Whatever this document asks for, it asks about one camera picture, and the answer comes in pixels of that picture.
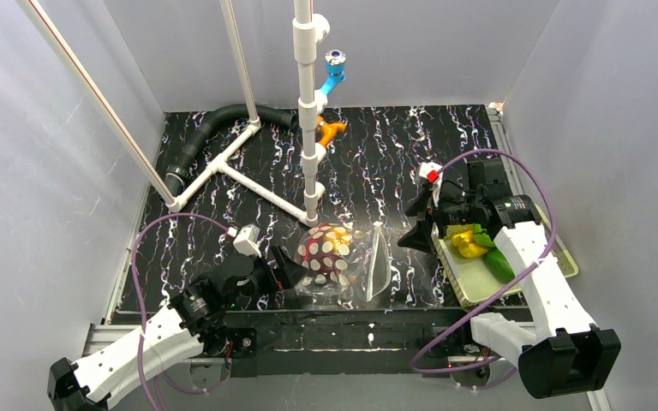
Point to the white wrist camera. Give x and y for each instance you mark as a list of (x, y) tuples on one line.
[(245, 240), (428, 177)]

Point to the fake green pepper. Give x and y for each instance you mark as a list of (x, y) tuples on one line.
[(495, 260)]

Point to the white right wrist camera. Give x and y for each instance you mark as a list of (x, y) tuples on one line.
[(428, 177)]

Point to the white pvc pipe frame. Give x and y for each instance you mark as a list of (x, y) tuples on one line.
[(309, 29)]

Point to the clear polka dot zip bag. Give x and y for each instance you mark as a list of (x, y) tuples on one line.
[(370, 270)]

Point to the yellow fake banana bunch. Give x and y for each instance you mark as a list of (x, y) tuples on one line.
[(471, 244)]

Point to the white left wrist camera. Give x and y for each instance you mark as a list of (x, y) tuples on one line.
[(245, 240)]

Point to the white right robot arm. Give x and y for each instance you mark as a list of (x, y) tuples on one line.
[(566, 352)]

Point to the fake dark red apple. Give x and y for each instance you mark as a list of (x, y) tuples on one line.
[(315, 253)]

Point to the blue faucet fixture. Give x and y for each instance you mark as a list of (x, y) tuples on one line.
[(334, 64)]

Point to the pale green perforated basket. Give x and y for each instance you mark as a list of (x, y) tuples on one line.
[(471, 280)]

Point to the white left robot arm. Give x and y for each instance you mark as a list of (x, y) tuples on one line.
[(185, 327)]

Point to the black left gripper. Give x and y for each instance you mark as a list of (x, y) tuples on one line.
[(275, 263)]

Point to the fake yellow lemon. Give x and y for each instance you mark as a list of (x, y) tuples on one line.
[(342, 243)]

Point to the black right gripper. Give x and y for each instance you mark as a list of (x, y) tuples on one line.
[(430, 217)]

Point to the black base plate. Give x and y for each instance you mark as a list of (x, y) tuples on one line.
[(334, 342)]

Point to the orange pipe fitting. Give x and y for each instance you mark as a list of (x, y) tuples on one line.
[(328, 130)]

